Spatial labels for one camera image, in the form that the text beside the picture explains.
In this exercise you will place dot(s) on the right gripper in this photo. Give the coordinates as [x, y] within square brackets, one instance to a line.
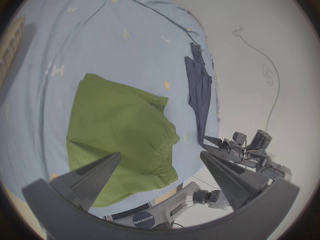
[231, 152]

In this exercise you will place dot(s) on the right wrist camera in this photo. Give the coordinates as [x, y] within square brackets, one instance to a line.
[239, 137]

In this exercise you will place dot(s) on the green shorts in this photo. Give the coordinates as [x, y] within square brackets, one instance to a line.
[120, 129]

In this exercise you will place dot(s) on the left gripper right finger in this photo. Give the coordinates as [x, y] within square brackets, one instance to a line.
[232, 181]

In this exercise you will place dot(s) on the bed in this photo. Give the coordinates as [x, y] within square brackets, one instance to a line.
[112, 46]

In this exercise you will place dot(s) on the dark blue garment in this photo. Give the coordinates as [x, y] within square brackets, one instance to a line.
[201, 91]

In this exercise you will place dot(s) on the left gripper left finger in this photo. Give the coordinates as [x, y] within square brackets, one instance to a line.
[92, 179]

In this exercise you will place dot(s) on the round woven basket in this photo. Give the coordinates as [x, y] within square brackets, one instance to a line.
[11, 51]

